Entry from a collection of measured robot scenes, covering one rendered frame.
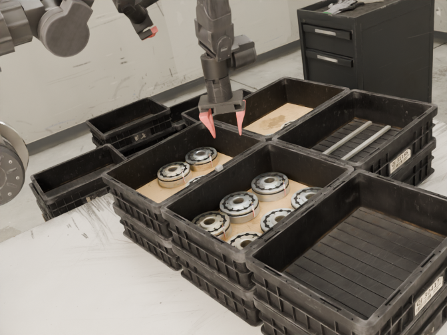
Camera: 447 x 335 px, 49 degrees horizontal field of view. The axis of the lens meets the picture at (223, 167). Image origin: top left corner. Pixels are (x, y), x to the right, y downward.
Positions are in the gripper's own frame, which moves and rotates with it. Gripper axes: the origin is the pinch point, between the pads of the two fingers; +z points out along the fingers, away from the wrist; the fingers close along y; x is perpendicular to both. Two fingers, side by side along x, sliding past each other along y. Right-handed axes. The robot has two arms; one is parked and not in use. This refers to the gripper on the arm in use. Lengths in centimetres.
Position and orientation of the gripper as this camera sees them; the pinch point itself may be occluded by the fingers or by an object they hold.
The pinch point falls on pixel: (227, 132)
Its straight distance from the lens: 119.6
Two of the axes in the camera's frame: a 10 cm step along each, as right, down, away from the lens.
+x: -0.6, 5.1, -8.6
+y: -9.8, 1.1, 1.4
